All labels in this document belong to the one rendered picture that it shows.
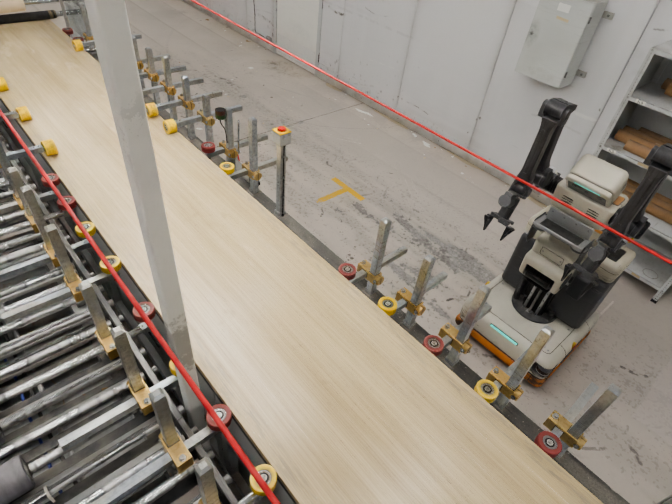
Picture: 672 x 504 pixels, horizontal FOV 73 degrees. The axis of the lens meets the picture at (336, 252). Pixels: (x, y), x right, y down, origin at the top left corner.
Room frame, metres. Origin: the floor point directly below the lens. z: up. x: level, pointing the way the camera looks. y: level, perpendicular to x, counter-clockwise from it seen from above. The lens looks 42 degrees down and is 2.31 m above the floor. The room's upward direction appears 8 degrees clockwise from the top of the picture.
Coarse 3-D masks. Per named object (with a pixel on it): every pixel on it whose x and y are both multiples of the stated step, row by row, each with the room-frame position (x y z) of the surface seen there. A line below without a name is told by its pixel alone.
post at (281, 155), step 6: (282, 156) 2.02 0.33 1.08; (282, 162) 2.02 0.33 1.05; (282, 168) 2.02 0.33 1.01; (276, 174) 2.04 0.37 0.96; (282, 174) 2.03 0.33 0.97; (276, 180) 2.04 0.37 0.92; (282, 180) 2.03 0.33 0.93; (276, 186) 2.04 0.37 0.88; (282, 186) 2.03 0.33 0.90; (276, 192) 2.04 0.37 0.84; (282, 192) 2.03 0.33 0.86; (276, 198) 2.04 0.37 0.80; (282, 198) 2.03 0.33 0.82; (276, 204) 2.04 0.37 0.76; (282, 204) 2.02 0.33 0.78; (276, 210) 2.03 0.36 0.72; (282, 210) 2.02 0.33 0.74
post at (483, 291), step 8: (480, 288) 1.18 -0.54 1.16; (488, 288) 1.18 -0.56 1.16; (480, 296) 1.17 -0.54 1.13; (472, 304) 1.18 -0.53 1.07; (480, 304) 1.16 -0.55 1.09; (472, 312) 1.17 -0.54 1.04; (480, 312) 1.18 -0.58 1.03; (464, 320) 1.18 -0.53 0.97; (472, 320) 1.16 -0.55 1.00; (464, 328) 1.17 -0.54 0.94; (472, 328) 1.18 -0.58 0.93; (464, 336) 1.16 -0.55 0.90; (456, 352) 1.16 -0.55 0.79
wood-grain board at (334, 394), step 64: (0, 64) 3.04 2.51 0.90; (64, 64) 3.18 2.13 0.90; (64, 128) 2.31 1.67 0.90; (128, 192) 1.79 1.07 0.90; (192, 192) 1.86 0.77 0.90; (128, 256) 1.35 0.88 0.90; (192, 256) 1.40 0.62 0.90; (256, 256) 1.46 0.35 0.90; (320, 256) 1.51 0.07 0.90; (192, 320) 1.06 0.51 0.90; (256, 320) 1.10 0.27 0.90; (320, 320) 1.15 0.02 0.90; (384, 320) 1.19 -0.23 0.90; (256, 384) 0.83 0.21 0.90; (320, 384) 0.86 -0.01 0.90; (384, 384) 0.90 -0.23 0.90; (448, 384) 0.93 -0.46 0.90; (256, 448) 0.63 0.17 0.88; (320, 448) 0.64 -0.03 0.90; (384, 448) 0.67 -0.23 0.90; (448, 448) 0.70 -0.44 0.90; (512, 448) 0.72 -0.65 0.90
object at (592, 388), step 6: (594, 384) 1.06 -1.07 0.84; (588, 390) 1.03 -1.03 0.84; (594, 390) 1.03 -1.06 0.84; (582, 396) 1.00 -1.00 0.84; (588, 396) 1.00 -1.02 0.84; (576, 402) 0.97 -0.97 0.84; (582, 402) 0.97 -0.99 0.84; (570, 408) 0.94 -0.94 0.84; (576, 408) 0.94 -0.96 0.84; (582, 408) 0.95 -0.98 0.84; (570, 414) 0.91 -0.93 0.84; (576, 414) 0.92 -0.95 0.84; (570, 420) 0.89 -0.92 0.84; (552, 432) 0.83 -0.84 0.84; (558, 432) 0.84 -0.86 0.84
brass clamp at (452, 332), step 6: (450, 324) 1.25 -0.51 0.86; (444, 330) 1.22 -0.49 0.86; (450, 330) 1.22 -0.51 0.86; (456, 330) 1.22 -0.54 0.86; (450, 336) 1.19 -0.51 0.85; (456, 336) 1.19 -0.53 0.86; (456, 342) 1.17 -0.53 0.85; (468, 342) 1.17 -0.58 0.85; (456, 348) 1.16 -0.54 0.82; (462, 348) 1.15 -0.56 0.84; (468, 348) 1.15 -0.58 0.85
